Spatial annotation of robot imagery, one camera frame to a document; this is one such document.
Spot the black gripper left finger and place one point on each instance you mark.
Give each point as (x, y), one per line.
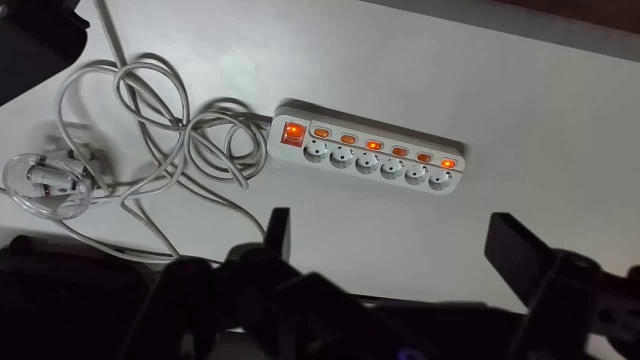
(278, 230)

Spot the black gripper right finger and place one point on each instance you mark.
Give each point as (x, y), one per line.
(516, 256)

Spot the white six-socket power strip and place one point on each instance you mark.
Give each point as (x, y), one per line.
(373, 150)

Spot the white plug in clear cap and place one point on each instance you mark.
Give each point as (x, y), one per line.
(46, 182)

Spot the black rounded object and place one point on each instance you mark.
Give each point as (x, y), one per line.
(33, 40)

